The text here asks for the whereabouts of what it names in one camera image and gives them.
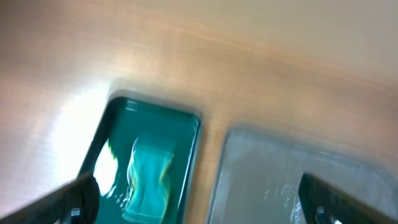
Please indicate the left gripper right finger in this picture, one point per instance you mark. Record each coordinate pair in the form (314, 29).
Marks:
(322, 202)

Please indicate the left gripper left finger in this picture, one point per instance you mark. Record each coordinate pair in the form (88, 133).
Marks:
(76, 202)

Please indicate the green yellow sponge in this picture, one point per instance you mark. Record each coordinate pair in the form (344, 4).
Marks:
(149, 183)

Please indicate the small black water tray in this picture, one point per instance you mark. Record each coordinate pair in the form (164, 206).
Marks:
(123, 121)

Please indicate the large dark serving tray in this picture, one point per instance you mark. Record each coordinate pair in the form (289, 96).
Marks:
(258, 179)

